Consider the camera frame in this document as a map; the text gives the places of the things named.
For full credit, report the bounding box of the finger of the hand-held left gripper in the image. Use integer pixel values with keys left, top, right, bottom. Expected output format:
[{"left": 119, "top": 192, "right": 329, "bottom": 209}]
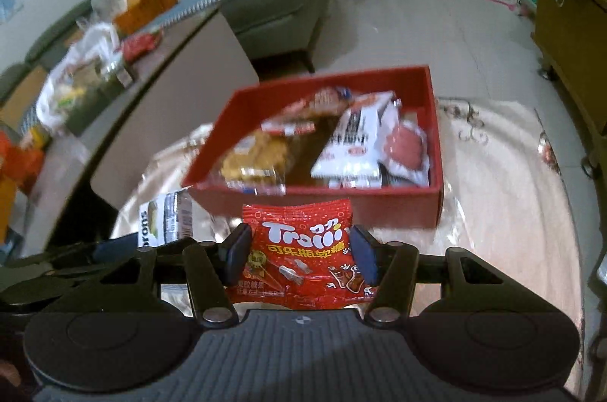
[{"left": 19, "top": 234, "right": 143, "bottom": 284}]

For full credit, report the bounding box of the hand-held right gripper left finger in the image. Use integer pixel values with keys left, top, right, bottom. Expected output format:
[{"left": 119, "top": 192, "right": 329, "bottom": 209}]
[{"left": 92, "top": 222, "right": 254, "bottom": 329}]

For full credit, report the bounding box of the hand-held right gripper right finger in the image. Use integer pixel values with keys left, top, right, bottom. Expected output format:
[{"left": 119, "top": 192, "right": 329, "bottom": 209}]
[{"left": 348, "top": 224, "right": 513, "bottom": 327}]

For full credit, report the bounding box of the red cardboard box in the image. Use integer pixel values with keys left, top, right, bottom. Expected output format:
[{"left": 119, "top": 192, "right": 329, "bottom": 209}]
[{"left": 182, "top": 65, "right": 444, "bottom": 229}]

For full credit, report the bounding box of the red gummy candy packet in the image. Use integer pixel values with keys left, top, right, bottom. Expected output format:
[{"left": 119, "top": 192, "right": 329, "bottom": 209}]
[{"left": 223, "top": 198, "right": 380, "bottom": 310}]

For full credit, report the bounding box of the white and blue packet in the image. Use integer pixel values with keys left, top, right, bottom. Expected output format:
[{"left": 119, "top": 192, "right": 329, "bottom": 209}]
[{"left": 327, "top": 174, "right": 382, "bottom": 190}]

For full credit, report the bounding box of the clear packet of yellow crackers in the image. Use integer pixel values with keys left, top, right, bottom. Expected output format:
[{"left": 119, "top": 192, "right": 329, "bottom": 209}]
[{"left": 215, "top": 131, "right": 291, "bottom": 194}]

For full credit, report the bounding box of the white noodle snack packet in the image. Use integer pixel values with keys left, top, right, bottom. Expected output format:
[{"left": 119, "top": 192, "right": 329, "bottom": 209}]
[{"left": 310, "top": 105, "right": 396, "bottom": 180}]

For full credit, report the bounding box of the pink jelly packet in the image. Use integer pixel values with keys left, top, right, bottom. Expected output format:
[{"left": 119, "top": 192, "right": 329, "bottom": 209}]
[{"left": 379, "top": 118, "right": 431, "bottom": 185}]

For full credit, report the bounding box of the long white red-label packet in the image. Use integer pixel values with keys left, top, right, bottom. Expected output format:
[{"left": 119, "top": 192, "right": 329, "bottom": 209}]
[{"left": 260, "top": 120, "right": 318, "bottom": 136}]

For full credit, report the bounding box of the orange packet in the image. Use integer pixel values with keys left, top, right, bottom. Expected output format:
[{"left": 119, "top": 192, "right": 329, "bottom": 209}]
[{"left": 0, "top": 129, "right": 50, "bottom": 199}]

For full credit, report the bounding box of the white plastic bag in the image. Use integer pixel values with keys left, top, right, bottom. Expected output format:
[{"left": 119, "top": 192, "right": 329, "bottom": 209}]
[{"left": 35, "top": 23, "right": 124, "bottom": 130}]

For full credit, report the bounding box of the grey-top side table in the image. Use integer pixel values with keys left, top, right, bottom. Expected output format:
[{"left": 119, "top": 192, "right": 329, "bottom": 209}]
[{"left": 0, "top": 11, "right": 259, "bottom": 261}]

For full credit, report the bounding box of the red wrapper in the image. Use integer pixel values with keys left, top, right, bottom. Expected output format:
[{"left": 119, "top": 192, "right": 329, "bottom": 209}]
[{"left": 122, "top": 31, "right": 164, "bottom": 62}]

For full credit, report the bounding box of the grey sofa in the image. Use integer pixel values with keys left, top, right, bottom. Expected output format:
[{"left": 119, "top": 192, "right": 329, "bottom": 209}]
[{"left": 220, "top": 0, "right": 333, "bottom": 64}]

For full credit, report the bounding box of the wooden cabinet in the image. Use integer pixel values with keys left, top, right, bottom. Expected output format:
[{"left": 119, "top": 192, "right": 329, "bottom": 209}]
[{"left": 531, "top": 0, "right": 607, "bottom": 137}]

